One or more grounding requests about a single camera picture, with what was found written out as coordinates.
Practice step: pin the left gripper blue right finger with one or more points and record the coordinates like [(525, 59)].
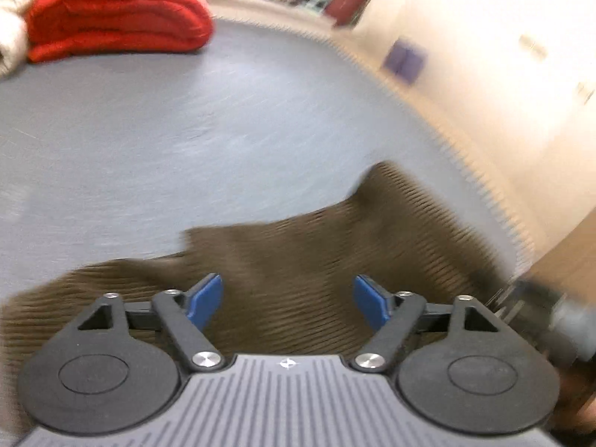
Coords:
[(393, 317)]

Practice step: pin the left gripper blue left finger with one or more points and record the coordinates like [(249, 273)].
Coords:
[(183, 316)]

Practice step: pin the brown corduroy pants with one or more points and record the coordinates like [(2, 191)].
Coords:
[(287, 284)]

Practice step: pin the grey quilted mattress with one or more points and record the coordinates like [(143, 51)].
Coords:
[(115, 156)]

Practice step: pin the purple box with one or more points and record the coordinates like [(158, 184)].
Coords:
[(405, 61)]

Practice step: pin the red folded blanket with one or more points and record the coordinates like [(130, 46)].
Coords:
[(70, 28)]

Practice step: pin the beige fluffy blanket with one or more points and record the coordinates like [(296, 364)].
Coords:
[(14, 38)]

